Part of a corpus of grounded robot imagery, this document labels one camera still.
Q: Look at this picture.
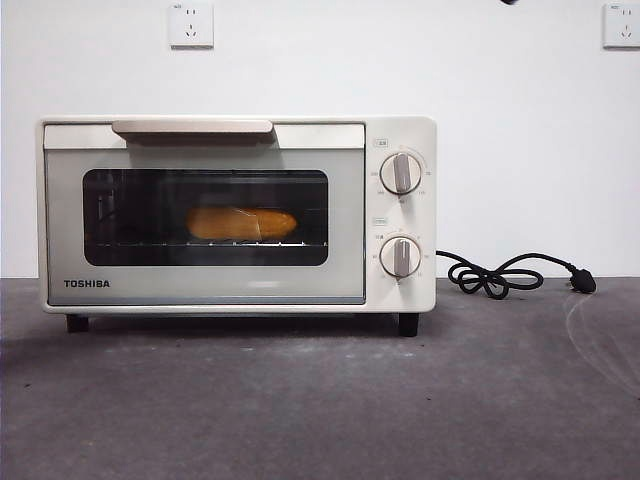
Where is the yellow corn cob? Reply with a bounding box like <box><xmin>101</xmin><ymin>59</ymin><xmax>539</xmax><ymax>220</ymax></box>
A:
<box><xmin>185</xmin><ymin>207</ymin><xmax>300</xmax><ymax>241</ymax></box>

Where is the glass oven door with handle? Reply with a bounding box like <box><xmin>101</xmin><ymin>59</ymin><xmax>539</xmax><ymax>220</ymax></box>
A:
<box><xmin>43</xmin><ymin>119</ymin><xmax>366</xmax><ymax>306</ymax></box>

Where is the cream oven temperature knob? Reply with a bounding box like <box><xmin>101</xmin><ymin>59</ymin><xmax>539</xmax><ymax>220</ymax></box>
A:
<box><xmin>379</xmin><ymin>152</ymin><xmax>424</xmax><ymax>196</ymax></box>

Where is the cream Toshiba toaster oven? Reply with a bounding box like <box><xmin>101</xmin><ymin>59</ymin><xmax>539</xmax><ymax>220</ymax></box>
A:
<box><xmin>35</xmin><ymin>115</ymin><xmax>439</xmax><ymax>337</ymax></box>

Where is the cream oven timer knob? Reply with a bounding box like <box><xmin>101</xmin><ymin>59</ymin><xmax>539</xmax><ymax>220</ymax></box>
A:
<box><xmin>379</xmin><ymin>236</ymin><xmax>424</xmax><ymax>279</ymax></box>

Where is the white wall socket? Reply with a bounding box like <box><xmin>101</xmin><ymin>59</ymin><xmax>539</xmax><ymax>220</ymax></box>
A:
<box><xmin>602</xmin><ymin>2</ymin><xmax>640</xmax><ymax>51</ymax></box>
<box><xmin>169</xmin><ymin>2</ymin><xmax>215</xmax><ymax>50</ymax></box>

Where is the black power cord with plug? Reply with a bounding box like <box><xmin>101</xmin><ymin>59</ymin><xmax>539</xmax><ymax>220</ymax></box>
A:
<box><xmin>434</xmin><ymin>249</ymin><xmax>597</xmax><ymax>301</ymax></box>

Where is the metal wire oven rack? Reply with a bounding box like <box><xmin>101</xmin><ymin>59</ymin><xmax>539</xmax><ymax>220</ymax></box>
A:
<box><xmin>94</xmin><ymin>240</ymin><xmax>329</xmax><ymax>249</ymax></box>

